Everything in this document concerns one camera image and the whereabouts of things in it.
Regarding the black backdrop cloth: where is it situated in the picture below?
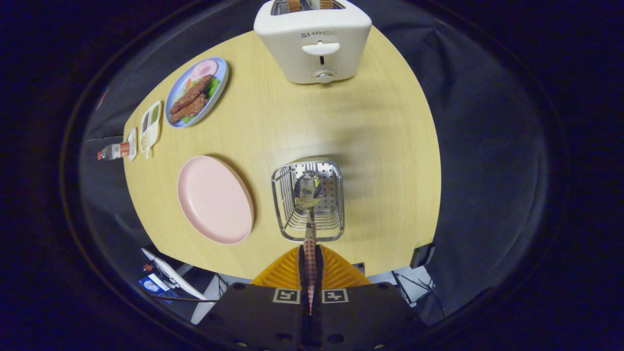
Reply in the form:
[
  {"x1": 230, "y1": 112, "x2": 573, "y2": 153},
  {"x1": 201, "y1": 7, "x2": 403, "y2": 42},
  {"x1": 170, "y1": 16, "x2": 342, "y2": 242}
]
[{"x1": 78, "y1": 0, "x2": 551, "y2": 327}]

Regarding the clear bottle with red label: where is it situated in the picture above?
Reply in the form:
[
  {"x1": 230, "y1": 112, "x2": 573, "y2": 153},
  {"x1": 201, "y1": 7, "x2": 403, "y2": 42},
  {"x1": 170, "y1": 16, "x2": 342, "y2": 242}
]
[{"x1": 97, "y1": 142, "x2": 130, "y2": 161}]

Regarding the white toaster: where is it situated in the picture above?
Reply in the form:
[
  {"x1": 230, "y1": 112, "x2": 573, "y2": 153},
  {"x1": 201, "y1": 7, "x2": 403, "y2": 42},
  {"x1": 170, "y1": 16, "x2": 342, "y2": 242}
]
[{"x1": 253, "y1": 0, "x2": 372, "y2": 85}]

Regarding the blue plate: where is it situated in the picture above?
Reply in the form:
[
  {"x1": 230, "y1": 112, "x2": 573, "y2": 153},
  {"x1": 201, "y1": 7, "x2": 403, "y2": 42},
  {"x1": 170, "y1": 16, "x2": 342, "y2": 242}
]
[{"x1": 164, "y1": 57, "x2": 229, "y2": 129}]

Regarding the white table frame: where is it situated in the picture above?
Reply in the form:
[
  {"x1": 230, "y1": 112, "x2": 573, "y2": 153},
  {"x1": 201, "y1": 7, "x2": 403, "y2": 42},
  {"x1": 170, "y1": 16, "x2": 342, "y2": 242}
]
[{"x1": 141, "y1": 248, "x2": 208, "y2": 300}]

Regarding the blue booklet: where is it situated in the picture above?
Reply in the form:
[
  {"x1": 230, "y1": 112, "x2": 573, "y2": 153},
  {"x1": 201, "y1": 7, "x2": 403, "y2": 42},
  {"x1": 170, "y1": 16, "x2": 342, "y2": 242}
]
[{"x1": 137, "y1": 274, "x2": 172, "y2": 304}]

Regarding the short brown meat strip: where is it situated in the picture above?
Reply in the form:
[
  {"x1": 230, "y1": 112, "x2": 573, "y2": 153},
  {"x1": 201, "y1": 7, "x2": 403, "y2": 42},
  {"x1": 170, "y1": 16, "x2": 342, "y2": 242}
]
[{"x1": 171, "y1": 93, "x2": 208, "y2": 124}]

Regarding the white divided condiment tray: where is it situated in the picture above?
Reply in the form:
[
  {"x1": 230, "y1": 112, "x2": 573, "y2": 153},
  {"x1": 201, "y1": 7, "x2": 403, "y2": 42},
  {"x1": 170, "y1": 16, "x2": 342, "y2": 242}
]
[{"x1": 139, "y1": 100, "x2": 162, "y2": 160}]

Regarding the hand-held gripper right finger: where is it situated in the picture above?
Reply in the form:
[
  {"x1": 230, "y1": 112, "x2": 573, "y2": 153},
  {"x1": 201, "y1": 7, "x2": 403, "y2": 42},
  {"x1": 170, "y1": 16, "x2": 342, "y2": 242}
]
[{"x1": 314, "y1": 245, "x2": 425, "y2": 351}]

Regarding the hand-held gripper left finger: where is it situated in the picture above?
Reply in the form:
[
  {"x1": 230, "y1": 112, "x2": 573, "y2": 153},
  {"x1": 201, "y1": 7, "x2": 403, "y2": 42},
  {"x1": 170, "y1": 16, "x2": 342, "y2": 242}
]
[{"x1": 200, "y1": 245, "x2": 312, "y2": 351}]

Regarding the long brown meat strip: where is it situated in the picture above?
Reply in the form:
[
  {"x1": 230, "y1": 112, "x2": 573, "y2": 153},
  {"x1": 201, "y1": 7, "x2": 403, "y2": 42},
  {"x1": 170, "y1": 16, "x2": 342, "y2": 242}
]
[{"x1": 169, "y1": 74, "x2": 214, "y2": 115}]

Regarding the spoon with red checked handle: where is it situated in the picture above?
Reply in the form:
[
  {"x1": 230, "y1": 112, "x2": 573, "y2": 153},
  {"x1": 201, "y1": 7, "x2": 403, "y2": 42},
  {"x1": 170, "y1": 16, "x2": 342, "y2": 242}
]
[{"x1": 293, "y1": 172, "x2": 323, "y2": 315}]

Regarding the pink plate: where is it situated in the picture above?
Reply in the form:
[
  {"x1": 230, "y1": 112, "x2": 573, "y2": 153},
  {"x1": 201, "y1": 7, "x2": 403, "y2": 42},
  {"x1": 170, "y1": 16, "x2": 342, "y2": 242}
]
[{"x1": 177, "y1": 155, "x2": 254, "y2": 245}]

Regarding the black table clamp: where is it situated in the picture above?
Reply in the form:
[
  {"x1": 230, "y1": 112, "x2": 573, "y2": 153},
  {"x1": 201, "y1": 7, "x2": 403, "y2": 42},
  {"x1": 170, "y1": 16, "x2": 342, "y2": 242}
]
[{"x1": 410, "y1": 243, "x2": 436, "y2": 270}]

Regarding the metal wire basket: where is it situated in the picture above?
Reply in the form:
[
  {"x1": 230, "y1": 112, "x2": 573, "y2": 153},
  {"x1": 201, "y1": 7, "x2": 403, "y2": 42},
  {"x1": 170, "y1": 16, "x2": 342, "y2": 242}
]
[{"x1": 271, "y1": 160, "x2": 345, "y2": 243}]

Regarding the pink ham slice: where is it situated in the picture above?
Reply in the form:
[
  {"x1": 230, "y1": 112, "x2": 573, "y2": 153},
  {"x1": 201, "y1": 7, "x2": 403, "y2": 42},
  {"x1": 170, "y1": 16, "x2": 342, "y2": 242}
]
[{"x1": 189, "y1": 59, "x2": 219, "y2": 82}]

